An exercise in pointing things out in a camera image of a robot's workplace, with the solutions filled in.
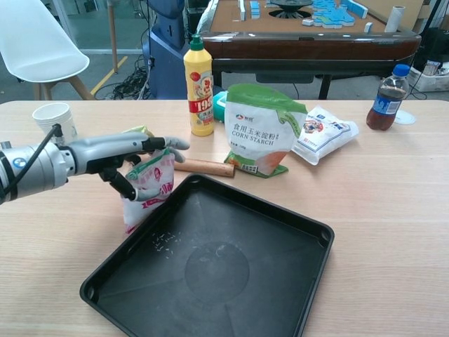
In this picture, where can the single white mahjong tile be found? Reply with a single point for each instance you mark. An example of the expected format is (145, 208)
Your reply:
(308, 22)

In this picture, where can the wooden pole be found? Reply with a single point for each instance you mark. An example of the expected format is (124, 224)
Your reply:
(113, 35)

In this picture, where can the black mahjong table hub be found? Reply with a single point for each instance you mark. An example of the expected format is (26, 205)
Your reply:
(289, 8)

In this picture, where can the upright blue white mahjong tile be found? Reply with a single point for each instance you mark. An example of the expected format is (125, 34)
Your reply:
(368, 27)

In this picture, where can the wooden rolling pin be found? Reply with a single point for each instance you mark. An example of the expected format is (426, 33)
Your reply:
(207, 166)

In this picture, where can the pink white snack bag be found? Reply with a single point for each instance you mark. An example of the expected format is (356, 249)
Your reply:
(140, 217)

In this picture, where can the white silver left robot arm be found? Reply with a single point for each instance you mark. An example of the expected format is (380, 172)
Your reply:
(35, 168)

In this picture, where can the blue machine pedestal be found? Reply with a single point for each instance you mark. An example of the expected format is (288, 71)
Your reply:
(168, 52)

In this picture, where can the green wrapper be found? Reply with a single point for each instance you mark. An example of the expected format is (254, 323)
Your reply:
(142, 130)

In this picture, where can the white paper roll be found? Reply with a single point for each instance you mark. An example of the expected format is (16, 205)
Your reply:
(394, 19)

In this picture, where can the cola bottle blue cap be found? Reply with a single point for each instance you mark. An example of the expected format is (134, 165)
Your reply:
(386, 102)

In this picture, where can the short blue mahjong tile row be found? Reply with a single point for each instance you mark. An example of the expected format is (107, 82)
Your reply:
(255, 8)

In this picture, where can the brown mahjong table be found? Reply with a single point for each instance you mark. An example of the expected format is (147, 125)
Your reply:
(298, 45)

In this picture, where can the long blue mahjong tile row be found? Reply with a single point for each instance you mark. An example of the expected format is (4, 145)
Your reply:
(242, 8)

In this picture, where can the black plastic tray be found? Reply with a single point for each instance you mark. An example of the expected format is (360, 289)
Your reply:
(228, 274)

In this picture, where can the teal wet wipes pack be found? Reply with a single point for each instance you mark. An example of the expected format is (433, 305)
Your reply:
(219, 107)

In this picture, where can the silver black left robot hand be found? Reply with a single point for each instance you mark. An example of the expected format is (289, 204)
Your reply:
(101, 151)

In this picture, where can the white chair wooden legs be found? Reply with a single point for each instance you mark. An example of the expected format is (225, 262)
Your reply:
(35, 45)

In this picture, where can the white paper cup stack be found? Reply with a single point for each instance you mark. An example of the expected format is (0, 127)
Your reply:
(52, 116)

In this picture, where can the blue mahjong tile pile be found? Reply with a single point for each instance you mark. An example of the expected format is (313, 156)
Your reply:
(333, 14)

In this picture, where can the yellow sauce bottle green cap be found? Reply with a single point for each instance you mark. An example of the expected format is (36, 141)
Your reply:
(200, 87)

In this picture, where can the green white corn starch bag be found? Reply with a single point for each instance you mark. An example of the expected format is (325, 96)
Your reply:
(256, 133)

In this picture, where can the white bag blue red print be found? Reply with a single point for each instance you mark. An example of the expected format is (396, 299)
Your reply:
(326, 137)

